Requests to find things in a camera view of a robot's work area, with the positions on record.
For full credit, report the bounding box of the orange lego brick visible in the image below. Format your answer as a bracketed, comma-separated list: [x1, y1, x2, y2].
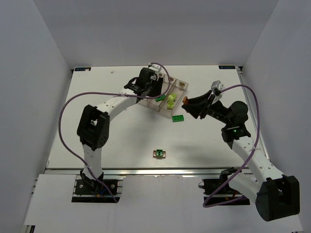
[182, 96, 189, 105]

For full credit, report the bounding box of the lime sloped lego brick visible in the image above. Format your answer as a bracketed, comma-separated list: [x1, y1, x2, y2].
[168, 93, 177, 102]

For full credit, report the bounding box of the small lime lego brick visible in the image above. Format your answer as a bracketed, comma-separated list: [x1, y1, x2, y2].
[167, 102, 174, 109]

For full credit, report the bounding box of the green two-by-three lego brick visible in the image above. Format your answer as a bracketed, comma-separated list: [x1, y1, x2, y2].
[155, 95, 166, 102]

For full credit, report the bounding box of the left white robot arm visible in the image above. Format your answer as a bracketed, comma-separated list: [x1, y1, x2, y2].
[77, 64, 163, 193]

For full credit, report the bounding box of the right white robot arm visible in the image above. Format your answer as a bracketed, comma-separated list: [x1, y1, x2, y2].
[182, 89, 300, 222]

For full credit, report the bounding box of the clear left bin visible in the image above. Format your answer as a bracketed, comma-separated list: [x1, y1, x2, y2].
[135, 70, 165, 107]

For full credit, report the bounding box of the green flat lego plate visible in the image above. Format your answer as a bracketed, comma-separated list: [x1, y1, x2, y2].
[172, 115, 184, 122]

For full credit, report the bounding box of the clear right bin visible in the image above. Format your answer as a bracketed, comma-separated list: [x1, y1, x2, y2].
[159, 78, 189, 117]

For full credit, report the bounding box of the small green lego cube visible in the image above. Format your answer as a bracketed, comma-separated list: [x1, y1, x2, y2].
[155, 149, 164, 157]

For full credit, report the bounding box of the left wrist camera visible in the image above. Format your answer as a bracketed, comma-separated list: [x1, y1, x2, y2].
[148, 63, 162, 79]

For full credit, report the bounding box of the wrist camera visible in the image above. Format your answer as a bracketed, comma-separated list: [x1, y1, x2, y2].
[211, 80, 224, 102]
[148, 63, 162, 79]

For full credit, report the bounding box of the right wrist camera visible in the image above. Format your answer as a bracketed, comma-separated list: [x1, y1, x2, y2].
[211, 80, 224, 102]

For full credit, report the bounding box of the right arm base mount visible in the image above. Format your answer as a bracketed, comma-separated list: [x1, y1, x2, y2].
[199, 169, 251, 206]

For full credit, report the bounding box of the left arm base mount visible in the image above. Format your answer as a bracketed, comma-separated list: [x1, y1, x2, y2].
[71, 177, 123, 203]

